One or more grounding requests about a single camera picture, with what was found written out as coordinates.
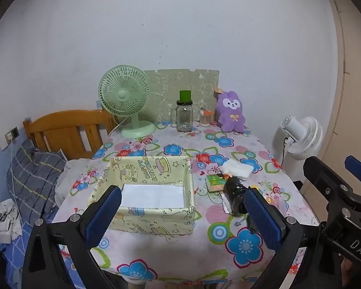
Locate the black plastic bundle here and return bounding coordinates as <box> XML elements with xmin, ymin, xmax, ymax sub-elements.
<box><xmin>224</xmin><ymin>176</ymin><xmax>251</xmax><ymax>216</ymax></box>

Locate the grey plaid pillow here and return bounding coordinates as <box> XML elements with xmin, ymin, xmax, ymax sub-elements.
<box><xmin>6</xmin><ymin>140</ymin><xmax>67</xmax><ymax>226</ymax></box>

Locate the white crumpled cloth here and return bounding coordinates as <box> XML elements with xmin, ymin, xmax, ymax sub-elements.
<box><xmin>0</xmin><ymin>199</ymin><xmax>23</xmax><ymax>244</ymax></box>

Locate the yellow cartoon tissue pack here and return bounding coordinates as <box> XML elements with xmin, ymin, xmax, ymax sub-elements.
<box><xmin>206</xmin><ymin>173</ymin><xmax>229</xmax><ymax>193</ymax></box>

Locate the purple plush bunny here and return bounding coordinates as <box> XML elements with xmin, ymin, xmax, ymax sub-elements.
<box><xmin>214</xmin><ymin>87</ymin><xmax>246</xmax><ymax>133</ymax></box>

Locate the white charging cable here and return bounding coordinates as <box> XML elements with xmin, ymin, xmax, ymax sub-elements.
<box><xmin>8</xmin><ymin>138</ymin><xmax>29</xmax><ymax>247</ymax></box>

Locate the wall outlet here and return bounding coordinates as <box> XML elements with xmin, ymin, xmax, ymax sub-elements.
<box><xmin>5</xmin><ymin>127</ymin><xmax>19</xmax><ymax>142</ymax></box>

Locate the white bedding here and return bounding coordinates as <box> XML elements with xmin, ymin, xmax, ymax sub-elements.
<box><xmin>55</xmin><ymin>158</ymin><xmax>91</xmax><ymax>208</ymax></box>

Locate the white cloth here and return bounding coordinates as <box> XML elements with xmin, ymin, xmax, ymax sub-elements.
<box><xmin>221</xmin><ymin>159</ymin><xmax>255</xmax><ymax>179</ymax></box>
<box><xmin>0</xmin><ymin>199</ymin><xmax>23</xmax><ymax>244</ymax></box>

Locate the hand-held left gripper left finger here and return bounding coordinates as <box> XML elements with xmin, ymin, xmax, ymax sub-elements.
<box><xmin>22</xmin><ymin>184</ymin><xmax>123</xmax><ymax>289</ymax></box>

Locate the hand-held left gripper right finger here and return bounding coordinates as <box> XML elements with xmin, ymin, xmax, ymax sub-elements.
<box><xmin>244</xmin><ymin>187</ymin><xmax>339</xmax><ymax>289</ymax></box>

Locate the green desk fan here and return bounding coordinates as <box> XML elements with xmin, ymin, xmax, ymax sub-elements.
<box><xmin>98</xmin><ymin>65</ymin><xmax>156</xmax><ymax>139</ymax></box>

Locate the cotton swab jar orange lid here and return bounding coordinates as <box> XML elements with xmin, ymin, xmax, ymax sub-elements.
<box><xmin>199</xmin><ymin>107</ymin><xmax>213</xmax><ymax>127</ymax></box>

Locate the floral tablecloth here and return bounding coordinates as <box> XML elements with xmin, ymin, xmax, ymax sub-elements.
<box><xmin>51</xmin><ymin>120</ymin><xmax>321</xmax><ymax>285</ymax></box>

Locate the beige door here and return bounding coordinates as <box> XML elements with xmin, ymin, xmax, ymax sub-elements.
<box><xmin>323</xmin><ymin>0</ymin><xmax>361</xmax><ymax>187</ymax></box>

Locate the white standing fan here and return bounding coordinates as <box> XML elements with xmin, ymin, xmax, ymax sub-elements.
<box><xmin>281</xmin><ymin>115</ymin><xmax>323</xmax><ymax>163</ymax></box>

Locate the white desk fan cord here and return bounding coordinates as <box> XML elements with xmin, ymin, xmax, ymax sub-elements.
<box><xmin>108</xmin><ymin>117</ymin><xmax>130</xmax><ymax>136</ymax></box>

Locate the glass jar mug green lid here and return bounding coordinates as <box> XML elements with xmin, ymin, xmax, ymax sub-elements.
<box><xmin>170</xmin><ymin>90</ymin><xmax>194</xmax><ymax>132</ymax></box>

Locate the green patterned board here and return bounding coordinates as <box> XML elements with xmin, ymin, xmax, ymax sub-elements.
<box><xmin>143</xmin><ymin>69</ymin><xmax>220</xmax><ymax>124</ymax></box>

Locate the yellow printed fabric storage box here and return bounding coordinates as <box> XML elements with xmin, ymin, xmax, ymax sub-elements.
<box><xmin>88</xmin><ymin>156</ymin><xmax>196</xmax><ymax>236</ymax></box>

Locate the wooden bed headboard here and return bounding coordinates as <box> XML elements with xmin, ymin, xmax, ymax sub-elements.
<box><xmin>22</xmin><ymin>109</ymin><xmax>116</xmax><ymax>160</ymax></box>

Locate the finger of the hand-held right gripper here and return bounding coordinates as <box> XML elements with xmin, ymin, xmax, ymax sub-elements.
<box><xmin>303</xmin><ymin>156</ymin><xmax>355</xmax><ymax>213</ymax></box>
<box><xmin>345</xmin><ymin>156</ymin><xmax>361</xmax><ymax>188</ymax></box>

